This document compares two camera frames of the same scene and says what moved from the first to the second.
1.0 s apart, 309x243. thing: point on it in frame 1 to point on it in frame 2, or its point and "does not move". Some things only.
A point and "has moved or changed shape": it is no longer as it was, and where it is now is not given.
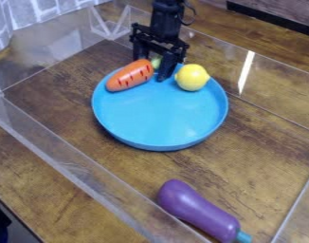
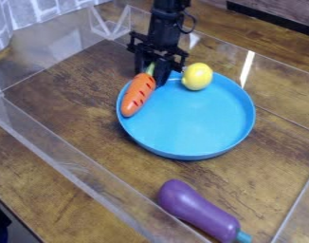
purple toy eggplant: x=181 y=200 does not move
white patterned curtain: x=13 y=14 does not move
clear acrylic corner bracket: x=107 y=28 does not move
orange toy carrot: x=135 y=73 to x=139 y=92
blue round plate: x=156 y=116 has moved or changed shape
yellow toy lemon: x=192 y=77 has moved or changed shape
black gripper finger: x=141 y=49 to x=143 y=59
